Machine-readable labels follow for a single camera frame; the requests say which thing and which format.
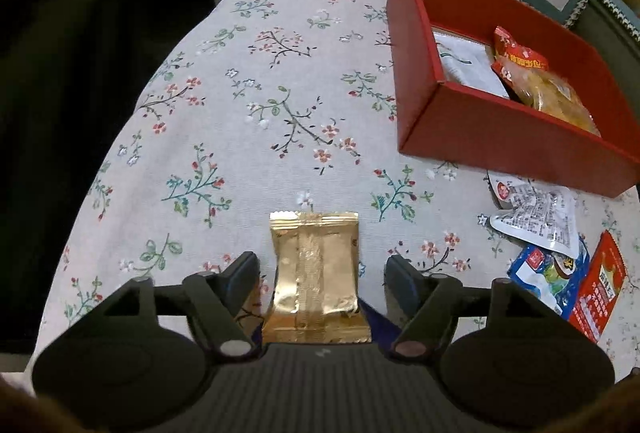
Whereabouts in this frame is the gold foil snack packet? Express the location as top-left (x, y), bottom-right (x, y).
top-left (262, 211), bottom-right (372, 344)

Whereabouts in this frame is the blue seaweed snack packet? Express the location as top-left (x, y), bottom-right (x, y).
top-left (508, 236), bottom-right (590, 320)

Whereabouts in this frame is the white printed snack pouch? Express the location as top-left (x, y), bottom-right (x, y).
top-left (488, 171), bottom-right (579, 260)

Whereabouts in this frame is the red cardboard box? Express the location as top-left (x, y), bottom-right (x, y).
top-left (386, 0), bottom-right (639, 197)

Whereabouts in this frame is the red crown snack packet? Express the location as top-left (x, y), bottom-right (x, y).
top-left (568, 231), bottom-right (627, 343)

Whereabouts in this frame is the floral tablecloth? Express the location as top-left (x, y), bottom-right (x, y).
top-left (24, 0), bottom-right (640, 394)

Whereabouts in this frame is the white packet in box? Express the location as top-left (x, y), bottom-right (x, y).
top-left (433, 29), bottom-right (509, 99)

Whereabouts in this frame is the bread snack red-top wrapper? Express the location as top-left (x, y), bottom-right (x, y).
top-left (491, 26), bottom-right (600, 136)

